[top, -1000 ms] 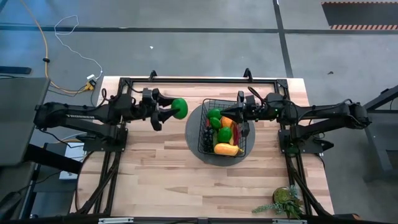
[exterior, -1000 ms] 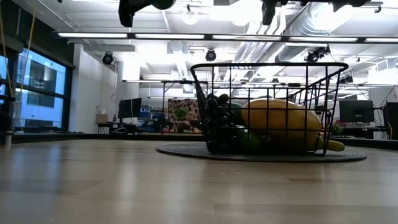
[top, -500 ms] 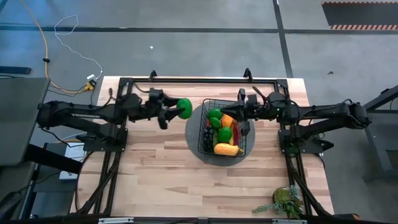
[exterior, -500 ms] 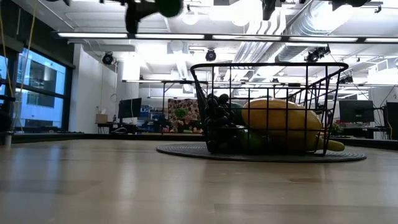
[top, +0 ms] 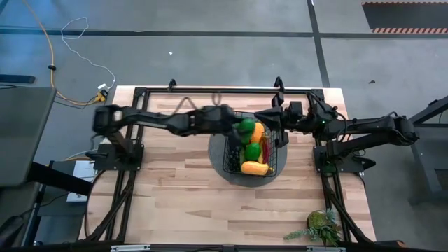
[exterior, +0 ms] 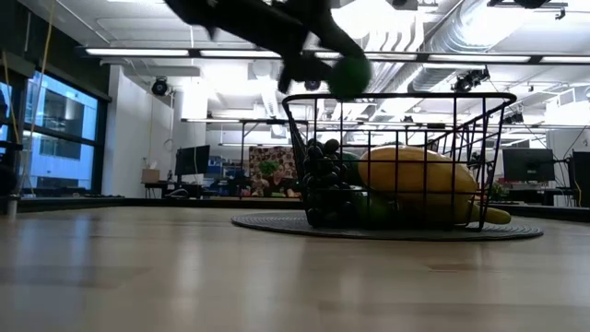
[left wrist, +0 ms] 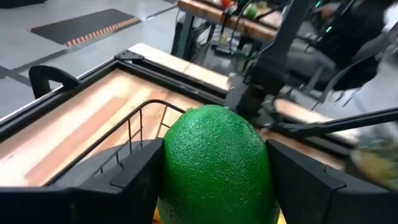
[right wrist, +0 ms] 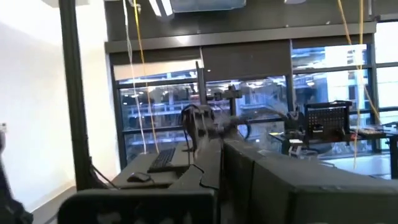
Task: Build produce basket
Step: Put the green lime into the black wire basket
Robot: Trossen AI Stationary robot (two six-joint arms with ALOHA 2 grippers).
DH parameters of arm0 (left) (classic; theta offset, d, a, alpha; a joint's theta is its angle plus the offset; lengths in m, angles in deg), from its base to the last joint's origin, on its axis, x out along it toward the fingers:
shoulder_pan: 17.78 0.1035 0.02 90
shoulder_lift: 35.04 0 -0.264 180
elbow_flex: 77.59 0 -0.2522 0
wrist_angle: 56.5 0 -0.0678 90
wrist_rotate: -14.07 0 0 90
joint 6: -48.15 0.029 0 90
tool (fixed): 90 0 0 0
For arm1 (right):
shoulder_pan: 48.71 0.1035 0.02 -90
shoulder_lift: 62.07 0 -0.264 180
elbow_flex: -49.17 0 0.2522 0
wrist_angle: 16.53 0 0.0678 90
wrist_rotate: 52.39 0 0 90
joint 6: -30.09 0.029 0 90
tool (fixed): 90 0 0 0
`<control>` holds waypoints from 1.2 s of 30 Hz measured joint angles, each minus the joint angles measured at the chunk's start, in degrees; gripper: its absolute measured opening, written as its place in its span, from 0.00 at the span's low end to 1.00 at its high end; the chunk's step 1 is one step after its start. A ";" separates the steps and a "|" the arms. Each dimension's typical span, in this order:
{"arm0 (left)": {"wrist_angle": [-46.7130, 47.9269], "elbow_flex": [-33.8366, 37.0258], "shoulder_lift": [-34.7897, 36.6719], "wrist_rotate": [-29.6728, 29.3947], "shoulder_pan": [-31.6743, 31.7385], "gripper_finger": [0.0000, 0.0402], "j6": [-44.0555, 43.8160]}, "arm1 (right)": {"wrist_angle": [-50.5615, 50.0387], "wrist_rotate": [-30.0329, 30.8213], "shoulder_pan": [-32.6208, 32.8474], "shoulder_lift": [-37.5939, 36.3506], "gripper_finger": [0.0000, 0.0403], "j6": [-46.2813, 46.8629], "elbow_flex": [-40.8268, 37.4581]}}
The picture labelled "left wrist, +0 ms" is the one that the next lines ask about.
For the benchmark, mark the green lime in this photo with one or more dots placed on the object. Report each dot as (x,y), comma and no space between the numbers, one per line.
(214,168)

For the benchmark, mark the black frame foot bracket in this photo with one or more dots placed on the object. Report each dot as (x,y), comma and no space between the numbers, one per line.
(46,73)

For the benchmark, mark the person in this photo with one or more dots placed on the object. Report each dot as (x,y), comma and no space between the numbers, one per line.
(351,40)

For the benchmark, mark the hazard striped black floor mat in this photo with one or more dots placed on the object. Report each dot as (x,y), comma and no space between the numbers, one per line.
(81,26)

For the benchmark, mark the wooden neighbouring table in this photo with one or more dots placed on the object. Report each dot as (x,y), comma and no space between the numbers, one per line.
(211,14)

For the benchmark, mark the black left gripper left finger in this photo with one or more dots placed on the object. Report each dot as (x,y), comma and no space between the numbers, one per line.
(130,199)

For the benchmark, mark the green ball fruit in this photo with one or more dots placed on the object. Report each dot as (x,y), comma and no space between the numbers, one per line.
(251,12)

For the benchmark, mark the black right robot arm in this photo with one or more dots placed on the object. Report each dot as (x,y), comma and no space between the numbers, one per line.
(270,71)

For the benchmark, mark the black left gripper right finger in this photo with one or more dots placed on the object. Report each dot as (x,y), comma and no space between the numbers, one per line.
(301,193)

